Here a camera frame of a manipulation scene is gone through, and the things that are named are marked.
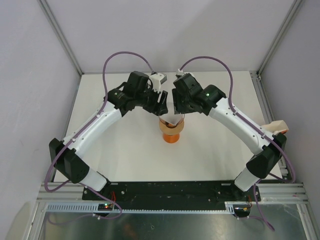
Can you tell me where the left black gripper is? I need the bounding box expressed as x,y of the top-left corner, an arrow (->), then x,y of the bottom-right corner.
134,83 -> 168,116

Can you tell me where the white paper coffee filter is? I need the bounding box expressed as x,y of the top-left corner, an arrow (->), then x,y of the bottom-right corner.
161,111 -> 184,126

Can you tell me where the orange glass flask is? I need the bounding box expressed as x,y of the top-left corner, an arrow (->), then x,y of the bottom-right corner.
161,126 -> 181,144

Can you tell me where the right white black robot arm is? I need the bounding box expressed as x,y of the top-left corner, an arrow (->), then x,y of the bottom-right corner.
172,73 -> 287,201

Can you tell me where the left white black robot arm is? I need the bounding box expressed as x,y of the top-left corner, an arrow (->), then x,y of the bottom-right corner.
49,71 -> 168,200

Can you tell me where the white orange box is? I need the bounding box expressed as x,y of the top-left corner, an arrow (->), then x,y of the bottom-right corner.
261,120 -> 289,135

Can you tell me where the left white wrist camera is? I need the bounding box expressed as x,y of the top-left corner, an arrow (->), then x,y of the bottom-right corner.
149,72 -> 167,92

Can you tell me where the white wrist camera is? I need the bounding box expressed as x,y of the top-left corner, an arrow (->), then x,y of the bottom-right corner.
175,69 -> 195,80
149,72 -> 167,92

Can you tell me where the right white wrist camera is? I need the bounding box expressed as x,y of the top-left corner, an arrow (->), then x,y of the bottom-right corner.
175,69 -> 195,80

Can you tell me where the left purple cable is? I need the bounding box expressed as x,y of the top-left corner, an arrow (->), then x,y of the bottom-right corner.
44,51 -> 154,225

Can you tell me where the purple cable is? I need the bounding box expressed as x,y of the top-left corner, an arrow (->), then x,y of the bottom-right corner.
44,51 -> 154,225
179,56 -> 296,231

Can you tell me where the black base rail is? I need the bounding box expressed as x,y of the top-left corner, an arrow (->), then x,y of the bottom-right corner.
82,180 -> 261,210

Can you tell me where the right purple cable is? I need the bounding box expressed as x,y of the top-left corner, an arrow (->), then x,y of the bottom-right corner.
179,56 -> 296,231

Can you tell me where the grey slotted cable duct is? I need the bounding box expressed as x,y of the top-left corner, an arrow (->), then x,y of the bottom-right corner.
46,202 -> 235,214

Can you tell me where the left aluminium frame post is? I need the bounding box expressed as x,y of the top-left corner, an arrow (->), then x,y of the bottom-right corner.
37,0 -> 84,77

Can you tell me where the aluminium frame post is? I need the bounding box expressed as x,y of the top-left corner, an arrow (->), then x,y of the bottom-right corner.
256,0 -> 305,76
37,0 -> 84,77

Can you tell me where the right aluminium frame post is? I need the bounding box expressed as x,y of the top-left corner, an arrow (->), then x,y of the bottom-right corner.
256,0 -> 305,76

